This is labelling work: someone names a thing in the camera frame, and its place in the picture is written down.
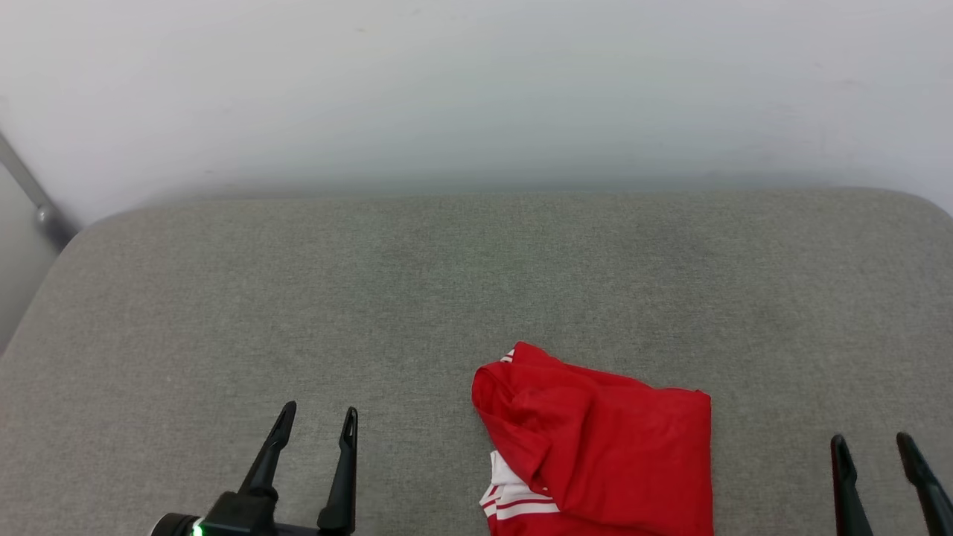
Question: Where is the grey fabric sofa seat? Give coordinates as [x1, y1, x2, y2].
[0, 186, 953, 536]

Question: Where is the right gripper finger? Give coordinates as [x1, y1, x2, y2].
[896, 432, 953, 536]
[831, 435, 874, 536]

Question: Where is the red basketball jersey white trim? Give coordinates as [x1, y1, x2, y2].
[471, 342, 714, 536]

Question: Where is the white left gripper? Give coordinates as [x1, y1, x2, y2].
[149, 401, 359, 536]

